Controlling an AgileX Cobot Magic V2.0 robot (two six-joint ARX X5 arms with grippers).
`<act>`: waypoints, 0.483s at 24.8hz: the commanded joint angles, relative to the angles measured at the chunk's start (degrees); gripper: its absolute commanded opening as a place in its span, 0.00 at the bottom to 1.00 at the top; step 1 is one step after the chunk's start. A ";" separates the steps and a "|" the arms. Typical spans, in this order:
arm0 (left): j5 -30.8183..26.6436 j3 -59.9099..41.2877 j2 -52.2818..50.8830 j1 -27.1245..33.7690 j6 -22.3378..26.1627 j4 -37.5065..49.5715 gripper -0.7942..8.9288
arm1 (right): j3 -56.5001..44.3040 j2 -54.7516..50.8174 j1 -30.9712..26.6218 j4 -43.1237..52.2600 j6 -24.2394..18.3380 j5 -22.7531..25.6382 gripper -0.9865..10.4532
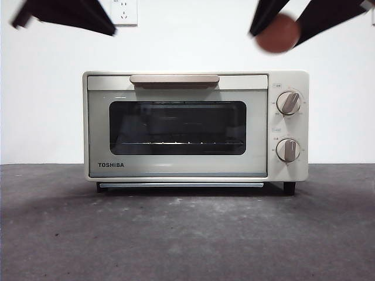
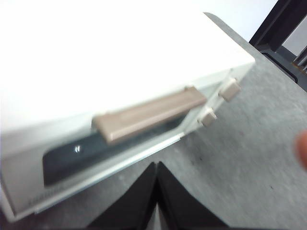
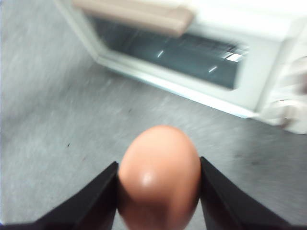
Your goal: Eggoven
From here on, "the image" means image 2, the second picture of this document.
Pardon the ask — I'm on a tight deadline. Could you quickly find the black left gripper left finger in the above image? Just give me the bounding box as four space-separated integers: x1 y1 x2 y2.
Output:
88 162 158 230

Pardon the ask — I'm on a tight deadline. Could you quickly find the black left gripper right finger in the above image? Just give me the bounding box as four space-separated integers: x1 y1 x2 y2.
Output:
157 161 231 230

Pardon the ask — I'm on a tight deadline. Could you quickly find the beige oven door handle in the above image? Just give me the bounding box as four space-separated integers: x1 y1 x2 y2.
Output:
92 86 207 146

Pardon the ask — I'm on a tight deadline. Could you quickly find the cream oven knob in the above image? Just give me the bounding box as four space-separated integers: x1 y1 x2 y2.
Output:
218 77 241 103
199 107 218 127

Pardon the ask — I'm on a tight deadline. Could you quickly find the cream Toshiba toaster oven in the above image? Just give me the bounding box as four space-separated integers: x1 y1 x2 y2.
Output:
0 0 256 222

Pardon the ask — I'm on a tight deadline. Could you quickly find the black metal frame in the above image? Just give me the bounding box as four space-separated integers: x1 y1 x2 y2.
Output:
249 0 307 84

